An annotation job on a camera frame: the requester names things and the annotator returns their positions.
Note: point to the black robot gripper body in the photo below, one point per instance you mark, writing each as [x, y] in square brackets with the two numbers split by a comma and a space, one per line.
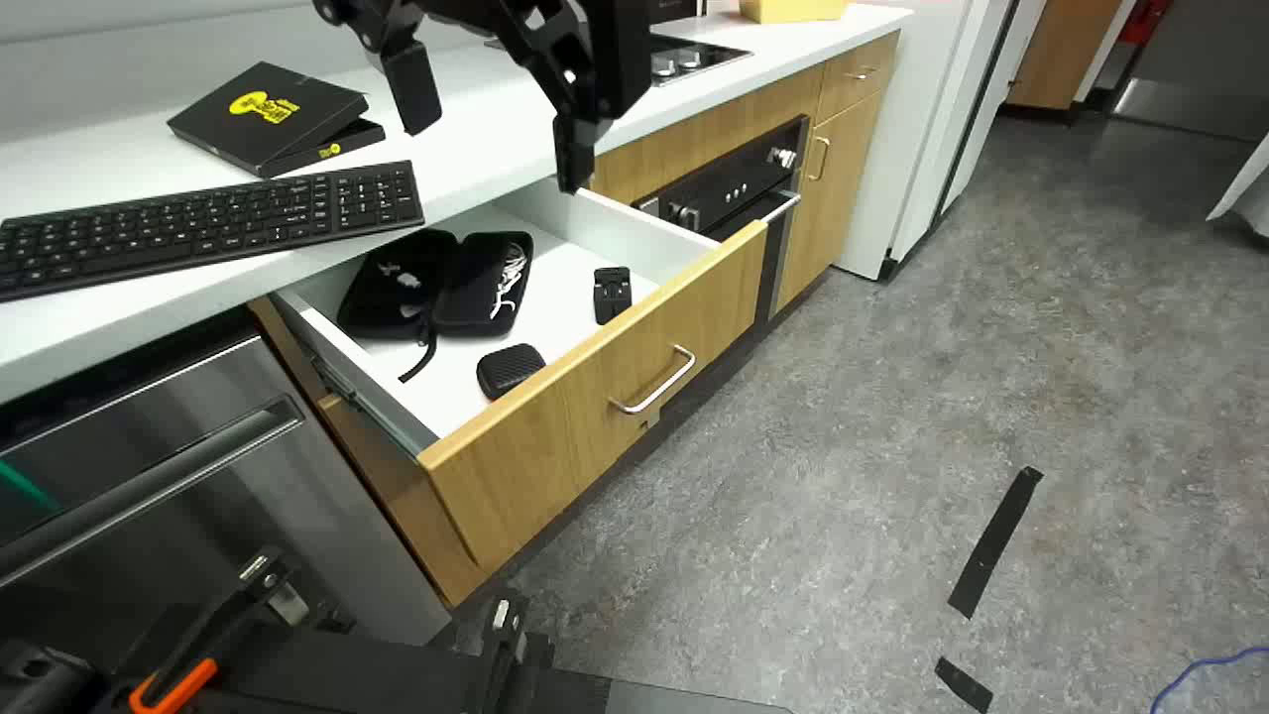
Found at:
[618, 54]

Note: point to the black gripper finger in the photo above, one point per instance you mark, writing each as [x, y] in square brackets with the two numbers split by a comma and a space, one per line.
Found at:
[572, 146]
[413, 85]

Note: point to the black open zipper case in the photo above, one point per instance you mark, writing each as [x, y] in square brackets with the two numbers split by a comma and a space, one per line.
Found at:
[438, 278]

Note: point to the wooden front white drawer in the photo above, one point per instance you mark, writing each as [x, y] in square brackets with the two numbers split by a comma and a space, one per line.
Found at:
[581, 400]

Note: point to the small black flat card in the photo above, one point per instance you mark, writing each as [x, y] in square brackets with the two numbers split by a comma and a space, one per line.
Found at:
[354, 138]

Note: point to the black cooktop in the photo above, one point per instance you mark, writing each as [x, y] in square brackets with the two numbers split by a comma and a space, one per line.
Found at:
[695, 56]

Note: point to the black book with yellow logo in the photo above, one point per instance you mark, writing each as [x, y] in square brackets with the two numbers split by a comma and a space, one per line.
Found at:
[262, 114]

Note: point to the small black rectangular device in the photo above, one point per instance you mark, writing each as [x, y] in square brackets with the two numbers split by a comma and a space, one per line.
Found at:
[611, 294]

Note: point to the black built-in oven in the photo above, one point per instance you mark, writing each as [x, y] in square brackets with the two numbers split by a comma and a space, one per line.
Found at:
[729, 185]

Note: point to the yellow box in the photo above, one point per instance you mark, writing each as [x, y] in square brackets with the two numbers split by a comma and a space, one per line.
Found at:
[795, 9]

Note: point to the silver oven knob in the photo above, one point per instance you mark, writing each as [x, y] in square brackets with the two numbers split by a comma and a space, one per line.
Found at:
[785, 157]

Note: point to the small black oval pouch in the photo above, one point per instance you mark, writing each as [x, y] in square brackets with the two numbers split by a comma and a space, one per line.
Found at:
[508, 370]

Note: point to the wooden cabinet door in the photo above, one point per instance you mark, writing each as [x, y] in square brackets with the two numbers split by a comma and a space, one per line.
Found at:
[839, 173]

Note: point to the black computer keyboard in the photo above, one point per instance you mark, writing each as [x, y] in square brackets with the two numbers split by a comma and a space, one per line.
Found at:
[199, 223]

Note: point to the white refrigerator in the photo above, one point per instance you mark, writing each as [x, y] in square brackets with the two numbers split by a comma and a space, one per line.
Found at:
[925, 122]

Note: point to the brown wooden door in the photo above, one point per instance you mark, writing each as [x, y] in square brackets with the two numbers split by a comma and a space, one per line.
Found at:
[1065, 50]

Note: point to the stainless steel dishwasher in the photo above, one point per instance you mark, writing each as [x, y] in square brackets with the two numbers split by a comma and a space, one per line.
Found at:
[199, 531]

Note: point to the long black floor tape strip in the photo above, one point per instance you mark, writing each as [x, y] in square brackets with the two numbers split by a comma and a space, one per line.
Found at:
[997, 540]

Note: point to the grey metal cabinet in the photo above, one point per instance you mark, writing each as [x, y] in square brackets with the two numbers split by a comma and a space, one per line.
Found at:
[1196, 63]

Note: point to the orange and black clamp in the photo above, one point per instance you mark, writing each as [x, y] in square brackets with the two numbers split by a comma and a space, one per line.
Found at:
[199, 649]

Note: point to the white furniture corner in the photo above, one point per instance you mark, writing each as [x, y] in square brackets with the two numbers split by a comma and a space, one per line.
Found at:
[1249, 185]

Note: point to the short black floor tape strip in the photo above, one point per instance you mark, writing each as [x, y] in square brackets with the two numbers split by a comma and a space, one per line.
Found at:
[964, 683]

